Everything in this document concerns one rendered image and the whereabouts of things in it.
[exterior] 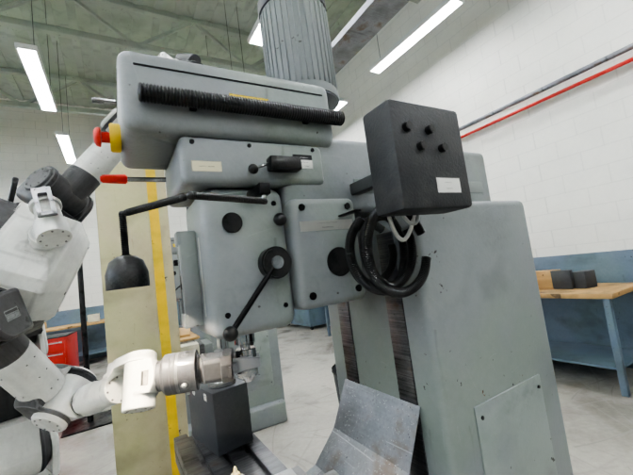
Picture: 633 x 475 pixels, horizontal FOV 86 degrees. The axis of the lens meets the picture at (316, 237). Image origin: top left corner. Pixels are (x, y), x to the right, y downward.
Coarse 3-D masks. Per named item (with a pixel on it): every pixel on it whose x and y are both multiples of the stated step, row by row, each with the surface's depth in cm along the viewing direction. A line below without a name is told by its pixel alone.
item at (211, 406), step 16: (208, 384) 111; (224, 384) 109; (240, 384) 111; (192, 400) 117; (208, 400) 107; (224, 400) 107; (240, 400) 110; (192, 416) 118; (208, 416) 107; (224, 416) 106; (240, 416) 109; (192, 432) 119; (208, 432) 108; (224, 432) 105; (240, 432) 108; (208, 448) 108; (224, 448) 104
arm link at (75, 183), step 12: (72, 168) 100; (60, 180) 95; (72, 180) 98; (84, 180) 100; (96, 180) 103; (60, 192) 95; (72, 192) 98; (84, 192) 101; (72, 204) 98; (84, 204) 101; (72, 216) 100
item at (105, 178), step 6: (102, 174) 79; (108, 174) 79; (114, 174) 80; (120, 174) 80; (102, 180) 78; (108, 180) 79; (114, 180) 79; (120, 180) 80; (126, 180) 81; (132, 180) 82; (138, 180) 82; (144, 180) 83; (150, 180) 84; (156, 180) 84; (162, 180) 85
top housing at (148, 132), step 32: (128, 64) 64; (160, 64) 66; (192, 64) 70; (128, 96) 63; (256, 96) 76; (288, 96) 80; (320, 96) 85; (128, 128) 64; (160, 128) 66; (192, 128) 68; (224, 128) 71; (256, 128) 75; (288, 128) 79; (320, 128) 84; (128, 160) 78; (160, 160) 80
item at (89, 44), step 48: (0, 0) 531; (48, 0) 542; (96, 0) 545; (144, 0) 568; (192, 0) 581; (240, 0) 592; (336, 0) 620; (0, 48) 632; (48, 48) 648; (96, 48) 662; (144, 48) 569; (192, 48) 700; (240, 48) 716; (0, 96) 772; (96, 96) 824
